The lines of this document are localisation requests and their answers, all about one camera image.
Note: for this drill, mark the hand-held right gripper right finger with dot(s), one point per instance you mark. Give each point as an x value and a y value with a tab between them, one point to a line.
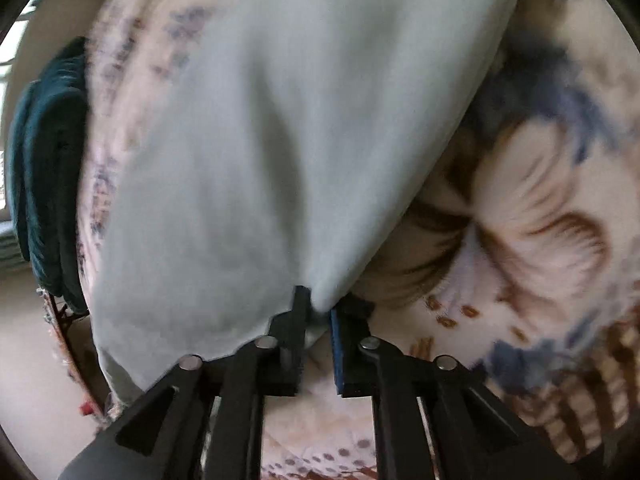
340	357

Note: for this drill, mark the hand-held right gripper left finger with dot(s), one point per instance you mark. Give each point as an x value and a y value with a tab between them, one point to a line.
292	347

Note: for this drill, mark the light green pants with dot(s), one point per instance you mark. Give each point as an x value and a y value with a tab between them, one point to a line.
275	135

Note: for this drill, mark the floral bed sheet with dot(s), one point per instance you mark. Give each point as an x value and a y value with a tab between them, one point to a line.
540	260

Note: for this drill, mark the teal folded quilt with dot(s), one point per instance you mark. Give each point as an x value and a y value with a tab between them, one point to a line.
45	160

